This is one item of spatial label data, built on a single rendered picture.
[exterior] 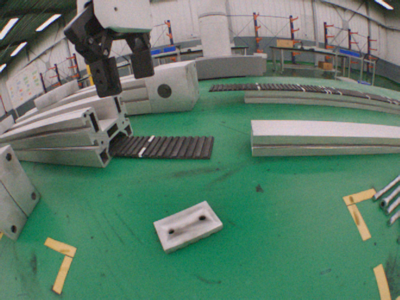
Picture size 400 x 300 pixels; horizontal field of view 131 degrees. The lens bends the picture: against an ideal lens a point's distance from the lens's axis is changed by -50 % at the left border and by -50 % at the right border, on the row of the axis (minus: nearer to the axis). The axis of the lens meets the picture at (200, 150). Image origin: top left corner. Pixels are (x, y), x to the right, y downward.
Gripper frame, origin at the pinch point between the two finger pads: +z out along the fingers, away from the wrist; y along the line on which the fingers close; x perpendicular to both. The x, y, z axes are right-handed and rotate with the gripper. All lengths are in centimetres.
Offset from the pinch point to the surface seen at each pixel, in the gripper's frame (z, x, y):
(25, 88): -48, 547, 244
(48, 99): 0.6, 42.4, 13.9
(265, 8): -167, -170, 786
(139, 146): 10.3, 1.2, 0.0
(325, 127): 8.0, -24.6, 0.5
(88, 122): 4.3, 5.9, -3.4
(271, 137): 8.3, -16.5, -1.5
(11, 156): 3.2, 14.9, -13.0
